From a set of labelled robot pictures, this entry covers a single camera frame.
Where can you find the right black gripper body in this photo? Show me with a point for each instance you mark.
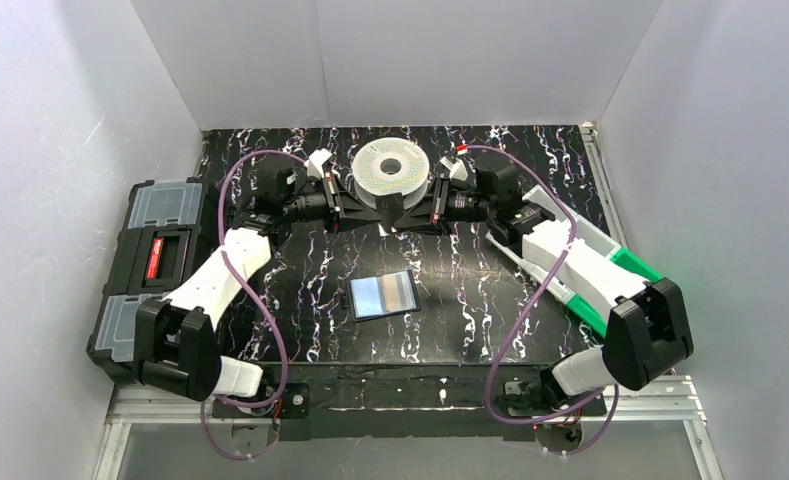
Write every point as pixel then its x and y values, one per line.
pixel 439 206

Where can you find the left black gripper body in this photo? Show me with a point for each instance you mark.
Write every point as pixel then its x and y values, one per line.
pixel 333 204

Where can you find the grey striped credit card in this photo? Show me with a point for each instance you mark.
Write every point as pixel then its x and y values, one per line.
pixel 398 293

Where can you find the black plastic toolbox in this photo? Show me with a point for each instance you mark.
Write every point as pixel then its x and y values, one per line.
pixel 168 231

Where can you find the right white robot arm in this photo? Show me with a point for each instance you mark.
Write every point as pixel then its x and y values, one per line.
pixel 647 331

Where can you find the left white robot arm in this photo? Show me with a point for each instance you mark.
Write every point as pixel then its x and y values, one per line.
pixel 176 344

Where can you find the white plastic bin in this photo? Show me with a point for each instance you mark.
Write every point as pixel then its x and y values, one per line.
pixel 540 245

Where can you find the white filament spool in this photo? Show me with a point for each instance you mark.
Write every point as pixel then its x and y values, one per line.
pixel 388 166

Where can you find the green plastic bin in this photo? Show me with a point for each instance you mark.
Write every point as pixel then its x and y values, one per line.
pixel 596 282

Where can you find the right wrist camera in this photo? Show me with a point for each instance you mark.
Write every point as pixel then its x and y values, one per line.
pixel 499 181

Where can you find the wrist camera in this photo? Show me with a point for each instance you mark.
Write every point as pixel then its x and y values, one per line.
pixel 499 181
pixel 277 182

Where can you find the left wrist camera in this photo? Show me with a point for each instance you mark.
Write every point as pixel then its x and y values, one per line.
pixel 277 182

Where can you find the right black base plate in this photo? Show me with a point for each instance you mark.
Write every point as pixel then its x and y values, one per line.
pixel 521 399

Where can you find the aluminium frame rail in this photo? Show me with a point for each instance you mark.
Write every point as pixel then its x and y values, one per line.
pixel 670 398

